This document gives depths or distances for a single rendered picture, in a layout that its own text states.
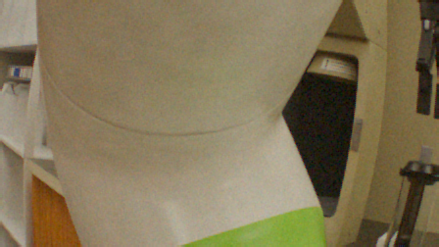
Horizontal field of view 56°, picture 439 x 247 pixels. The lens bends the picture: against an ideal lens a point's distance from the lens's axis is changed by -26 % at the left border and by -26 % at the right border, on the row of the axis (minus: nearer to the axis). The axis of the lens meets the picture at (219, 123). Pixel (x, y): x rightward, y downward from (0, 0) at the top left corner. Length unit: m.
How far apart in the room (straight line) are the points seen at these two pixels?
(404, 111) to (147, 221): 1.32
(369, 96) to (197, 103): 0.93
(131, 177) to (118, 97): 0.05
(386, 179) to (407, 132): 0.16
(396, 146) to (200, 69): 1.36
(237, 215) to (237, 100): 0.05
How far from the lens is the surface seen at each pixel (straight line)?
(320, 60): 1.18
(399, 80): 1.51
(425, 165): 0.81
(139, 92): 0.16
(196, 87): 0.16
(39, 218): 1.65
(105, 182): 0.22
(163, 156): 0.20
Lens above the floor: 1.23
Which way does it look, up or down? 3 degrees down
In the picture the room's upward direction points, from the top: 9 degrees clockwise
